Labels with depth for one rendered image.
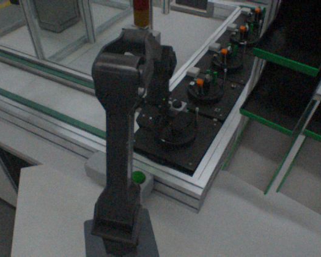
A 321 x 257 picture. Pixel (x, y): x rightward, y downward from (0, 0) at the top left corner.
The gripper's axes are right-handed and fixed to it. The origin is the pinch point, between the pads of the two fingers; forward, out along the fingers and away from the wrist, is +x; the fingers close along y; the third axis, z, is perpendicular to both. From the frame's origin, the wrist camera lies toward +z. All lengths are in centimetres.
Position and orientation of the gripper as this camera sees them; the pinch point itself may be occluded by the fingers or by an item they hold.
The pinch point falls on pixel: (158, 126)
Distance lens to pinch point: 84.1
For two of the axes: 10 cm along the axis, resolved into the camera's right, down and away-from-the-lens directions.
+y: 8.8, 3.3, -3.5
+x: 0.0, 7.3, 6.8
